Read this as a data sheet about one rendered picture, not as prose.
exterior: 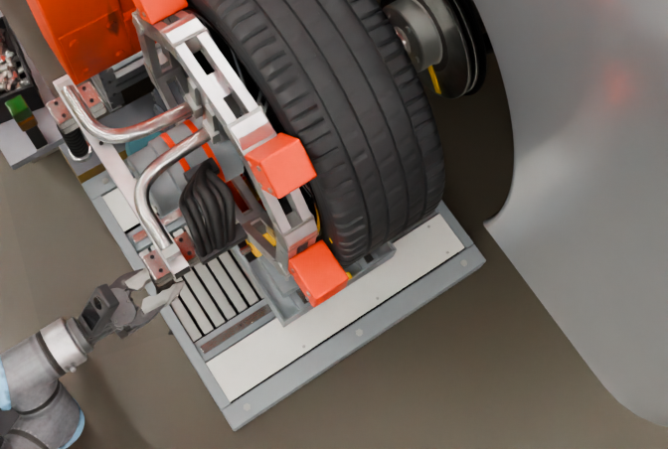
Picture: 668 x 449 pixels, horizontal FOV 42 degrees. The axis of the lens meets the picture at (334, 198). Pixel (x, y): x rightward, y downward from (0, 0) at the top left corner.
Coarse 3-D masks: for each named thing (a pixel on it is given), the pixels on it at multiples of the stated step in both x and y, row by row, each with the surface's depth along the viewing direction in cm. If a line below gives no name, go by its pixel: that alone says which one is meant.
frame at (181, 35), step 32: (160, 32) 147; (192, 32) 145; (160, 64) 180; (192, 64) 143; (224, 64) 144; (224, 128) 143; (256, 128) 140; (256, 224) 186; (288, 224) 149; (288, 256) 157
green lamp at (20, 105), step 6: (18, 96) 189; (6, 102) 188; (12, 102) 188; (18, 102) 188; (24, 102) 188; (12, 108) 188; (18, 108) 188; (24, 108) 188; (12, 114) 187; (18, 114) 188; (24, 114) 189; (30, 114) 191; (18, 120) 190
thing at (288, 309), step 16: (240, 256) 233; (368, 256) 233; (384, 256) 234; (256, 272) 232; (352, 272) 234; (368, 272) 239; (272, 288) 231; (272, 304) 228; (288, 304) 230; (304, 304) 228; (288, 320) 228
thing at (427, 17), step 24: (408, 0) 174; (432, 0) 167; (456, 0) 164; (408, 24) 172; (432, 24) 172; (456, 24) 165; (432, 48) 174; (456, 48) 169; (456, 72) 175; (456, 96) 181
